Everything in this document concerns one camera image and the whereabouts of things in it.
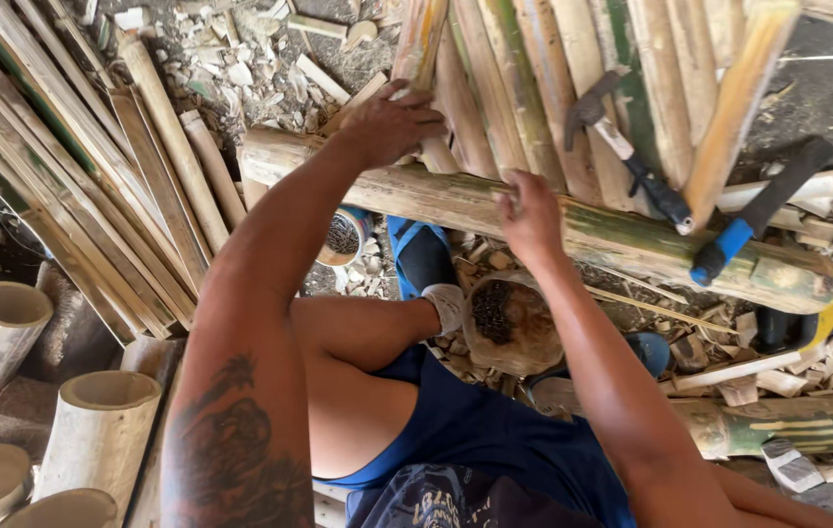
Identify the person's right hand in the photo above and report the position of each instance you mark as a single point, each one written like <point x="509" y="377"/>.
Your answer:
<point x="533" y="220"/>

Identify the person's left hand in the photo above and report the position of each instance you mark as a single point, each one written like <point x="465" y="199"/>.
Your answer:
<point x="387" y="128"/>

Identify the person's left fingers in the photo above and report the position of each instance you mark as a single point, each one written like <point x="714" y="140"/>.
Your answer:
<point x="420" y="110"/>

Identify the person's right fingers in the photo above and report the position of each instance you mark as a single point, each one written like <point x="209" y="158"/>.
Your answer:
<point x="513" y="194"/>

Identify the yellowish bamboo slat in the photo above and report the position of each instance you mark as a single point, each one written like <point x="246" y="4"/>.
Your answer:
<point x="420" y="37"/>

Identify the blue sandal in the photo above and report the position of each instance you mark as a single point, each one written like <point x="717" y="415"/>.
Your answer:
<point x="420" y="253"/>
<point x="651" y="352"/>

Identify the row of split bamboo slats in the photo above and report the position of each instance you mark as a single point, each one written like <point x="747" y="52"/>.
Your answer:
<point x="556" y="88"/>

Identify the white ankle sock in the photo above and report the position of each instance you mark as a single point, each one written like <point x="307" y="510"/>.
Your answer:
<point x="447" y="304"/>

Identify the clear plastic bag of nails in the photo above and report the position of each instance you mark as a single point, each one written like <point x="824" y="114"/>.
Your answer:
<point x="511" y="323"/>

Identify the thick green-tan bamboo pole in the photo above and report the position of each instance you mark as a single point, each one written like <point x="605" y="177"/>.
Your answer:
<point x="644" y="242"/>

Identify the tin can of nails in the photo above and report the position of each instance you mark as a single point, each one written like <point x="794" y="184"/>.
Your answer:
<point x="343" y="238"/>

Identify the heap of pale wood chips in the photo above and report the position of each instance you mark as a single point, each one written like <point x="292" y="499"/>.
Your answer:
<point x="255" y="66"/>

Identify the thin bamboo sliver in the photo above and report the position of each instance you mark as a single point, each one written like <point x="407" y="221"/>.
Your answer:
<point x="658" y="308"/>

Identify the person's left leg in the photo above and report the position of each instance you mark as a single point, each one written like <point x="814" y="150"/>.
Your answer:
<point x="357" y="352"/>

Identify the dark printed shirt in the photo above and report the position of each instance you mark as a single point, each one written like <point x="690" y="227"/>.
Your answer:
<point x="445" y="502"/>

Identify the black and yellow tool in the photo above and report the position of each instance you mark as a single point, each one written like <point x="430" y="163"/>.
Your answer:
<point x="823" y="323"/>

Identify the short green bamboo log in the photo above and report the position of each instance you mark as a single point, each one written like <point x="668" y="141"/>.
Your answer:
<point x="776" y="425"/>

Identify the pile of long bamboo strips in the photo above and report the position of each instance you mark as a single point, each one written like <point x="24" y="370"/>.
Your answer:
<point x="71" y="169"/>

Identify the grey and white block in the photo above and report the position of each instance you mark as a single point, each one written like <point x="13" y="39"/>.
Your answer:
<point x="790" y="466"/>

